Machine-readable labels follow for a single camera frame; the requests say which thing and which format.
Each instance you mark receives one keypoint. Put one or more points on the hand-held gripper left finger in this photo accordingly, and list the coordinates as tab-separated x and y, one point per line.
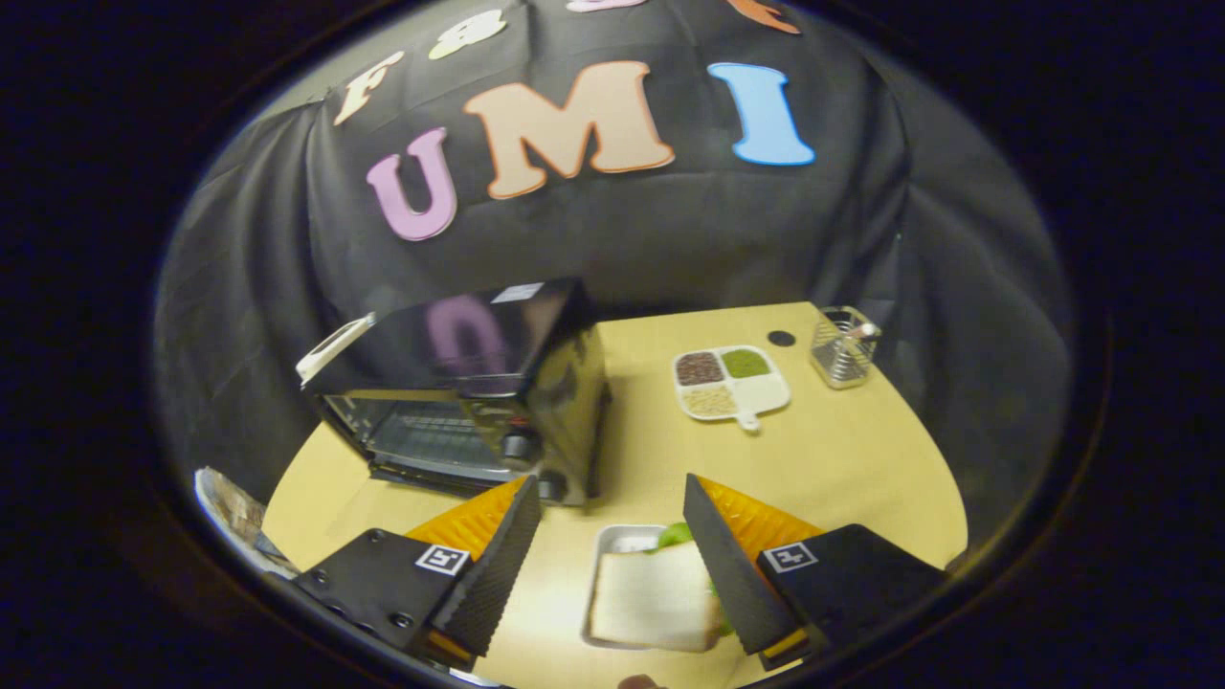
498	574

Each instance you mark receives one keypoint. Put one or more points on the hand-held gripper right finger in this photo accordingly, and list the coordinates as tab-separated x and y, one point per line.
727	574

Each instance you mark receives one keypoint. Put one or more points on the white bread lettuce sandwich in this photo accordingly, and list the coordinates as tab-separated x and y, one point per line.
656	598

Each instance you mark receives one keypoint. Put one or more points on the toaster oven glass door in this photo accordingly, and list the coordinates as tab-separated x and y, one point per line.
421	440

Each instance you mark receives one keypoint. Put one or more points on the black toaster oven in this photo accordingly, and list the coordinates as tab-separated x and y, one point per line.
565	402

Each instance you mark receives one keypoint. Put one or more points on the small black oven knob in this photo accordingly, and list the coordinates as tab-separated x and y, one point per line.
550	488

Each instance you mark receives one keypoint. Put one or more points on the large black oven knob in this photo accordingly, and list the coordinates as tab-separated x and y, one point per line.
519	445

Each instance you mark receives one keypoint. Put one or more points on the white rectangular tray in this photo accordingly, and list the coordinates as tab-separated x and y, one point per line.
617	538

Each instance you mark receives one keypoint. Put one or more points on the white divided grain plate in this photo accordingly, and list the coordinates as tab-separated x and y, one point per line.
732	383

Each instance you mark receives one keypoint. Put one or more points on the small black round disc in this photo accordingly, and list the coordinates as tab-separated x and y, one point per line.
782	338

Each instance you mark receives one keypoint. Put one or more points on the flat white board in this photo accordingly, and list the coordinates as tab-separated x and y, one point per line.
333	349

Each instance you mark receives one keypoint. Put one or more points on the black backdrop cloth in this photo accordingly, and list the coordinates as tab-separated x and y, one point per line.
670	239

